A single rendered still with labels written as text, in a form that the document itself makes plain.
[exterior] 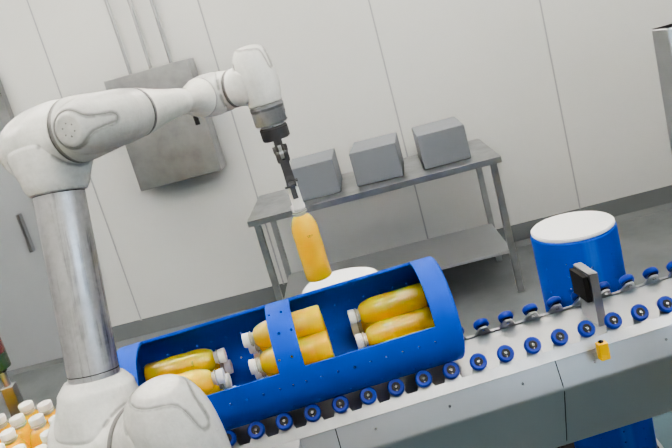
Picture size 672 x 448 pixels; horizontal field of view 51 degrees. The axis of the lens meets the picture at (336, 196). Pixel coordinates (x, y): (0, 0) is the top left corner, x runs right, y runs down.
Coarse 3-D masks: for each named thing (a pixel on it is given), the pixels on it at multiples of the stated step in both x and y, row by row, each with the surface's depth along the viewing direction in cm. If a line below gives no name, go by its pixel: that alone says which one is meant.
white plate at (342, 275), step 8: (336, 272) 257; (344, 272) 254; (352, 272) 252; (360, 272) 250; (368, 272) 248; (328, 280) 251; (336, 280) 249; (344, 280) 246; (304, 288) 249; (312, 288) 247
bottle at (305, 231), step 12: (300, 216) 188; (312, 216) 191; (300, 228) 187; (312, 228) 188; (300, 240) 188; (312, 240) 188; (300, 252) 190; (312, 252) 189; (324, 252) 191; (312, 264) 189; (324, 264) 191; (312, 276) 190; (324, 276) 191
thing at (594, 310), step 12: (576, 264) 196; (576, 276) 192; (588, 276) 188; (576, 288) 195; (588, 288) 189; (588, 300) 189; (600, 300) 189; (588, 312) 196; (600, 312) 190; (600, 324) 191
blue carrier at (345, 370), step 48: (336, 288) 193; (384, 288) 200; (432, 288) 178; (192, 336) 194; (240, 336) 199; (288, 336) 175; (336, 336) 201; (432, 336) 176; (240, 384) 198; (288, 384) 174; (336, 384) 177
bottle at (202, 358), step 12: (204, 348) 190; (168, 360) 188; (180, 360) 187; (192, 360) 187; (204, 360) 187; (216, 360) 189; (144, 372) 187; (156, 372) 186; (168, 372) 186; (180, 372) 186
